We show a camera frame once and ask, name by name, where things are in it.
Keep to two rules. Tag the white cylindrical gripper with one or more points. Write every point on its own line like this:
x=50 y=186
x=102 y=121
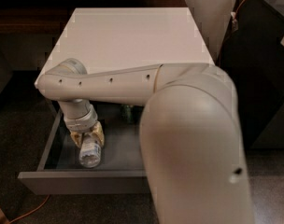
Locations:
x=82 y=122

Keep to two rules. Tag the blue plastic water bottle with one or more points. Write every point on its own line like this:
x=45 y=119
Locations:
x=90 y=152

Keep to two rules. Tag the grey top drawer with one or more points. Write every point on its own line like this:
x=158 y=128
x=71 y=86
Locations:
x=120 y=171

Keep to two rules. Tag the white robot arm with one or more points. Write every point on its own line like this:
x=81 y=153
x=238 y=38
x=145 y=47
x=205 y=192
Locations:
x=189 y=132

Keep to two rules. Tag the white-top grey drawer cabinet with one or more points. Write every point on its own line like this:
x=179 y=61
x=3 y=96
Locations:
x=132 y=56

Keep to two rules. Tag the green metal can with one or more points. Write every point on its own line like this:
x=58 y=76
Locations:
x=131 y=113

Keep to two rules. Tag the dark wooden bench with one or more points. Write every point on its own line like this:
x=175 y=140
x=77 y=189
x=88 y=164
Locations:
x=51 y=16

